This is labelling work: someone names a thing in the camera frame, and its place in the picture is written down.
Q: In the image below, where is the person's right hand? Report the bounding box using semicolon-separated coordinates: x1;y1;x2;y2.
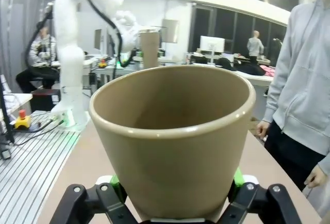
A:
256;120;271;139

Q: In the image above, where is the person's left hand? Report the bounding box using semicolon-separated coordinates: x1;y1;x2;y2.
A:
304;166;326;189

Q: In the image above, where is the black bag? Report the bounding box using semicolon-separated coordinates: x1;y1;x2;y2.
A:
216;57;267;77

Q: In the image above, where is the person's left forearm grey sleeve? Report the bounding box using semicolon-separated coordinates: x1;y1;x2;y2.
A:
316;138;330;173

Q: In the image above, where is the person in grey hoodie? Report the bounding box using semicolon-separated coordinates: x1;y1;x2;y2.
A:
257;0;330;224

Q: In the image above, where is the pink cloth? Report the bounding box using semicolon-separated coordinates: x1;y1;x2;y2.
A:
257;65;275;77

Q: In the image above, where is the tan plastic cup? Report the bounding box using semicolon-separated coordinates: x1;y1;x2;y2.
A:
88;65;256;224

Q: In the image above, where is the white monitor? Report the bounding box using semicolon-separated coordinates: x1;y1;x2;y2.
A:
200;35;225;54

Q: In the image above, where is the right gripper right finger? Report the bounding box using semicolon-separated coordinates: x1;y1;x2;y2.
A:
213;168;302;224

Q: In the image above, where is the black box with red top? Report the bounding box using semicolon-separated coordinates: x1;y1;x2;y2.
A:
31;89;62;113

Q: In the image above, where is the person's right forearm grey sleeve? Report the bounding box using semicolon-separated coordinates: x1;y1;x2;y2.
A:
262;76;283;124

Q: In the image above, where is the stack of brown cups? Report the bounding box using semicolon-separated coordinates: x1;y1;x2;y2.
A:
139;29;161;69

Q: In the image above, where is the white table with pink cloth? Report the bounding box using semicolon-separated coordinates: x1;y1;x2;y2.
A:
232;70;274;89

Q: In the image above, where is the black metal pole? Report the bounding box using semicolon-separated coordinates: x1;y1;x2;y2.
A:
0;78;15;145

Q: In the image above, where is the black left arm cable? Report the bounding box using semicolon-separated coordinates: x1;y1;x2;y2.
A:
86;0;135;68

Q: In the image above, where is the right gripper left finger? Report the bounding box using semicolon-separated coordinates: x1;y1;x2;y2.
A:
50;173;141;224

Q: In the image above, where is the standing person in grey shirt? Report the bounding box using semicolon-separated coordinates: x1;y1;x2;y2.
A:
246;30;265;65

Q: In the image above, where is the seated person in plaid jacket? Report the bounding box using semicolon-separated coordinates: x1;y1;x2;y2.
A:
15;26;62;93

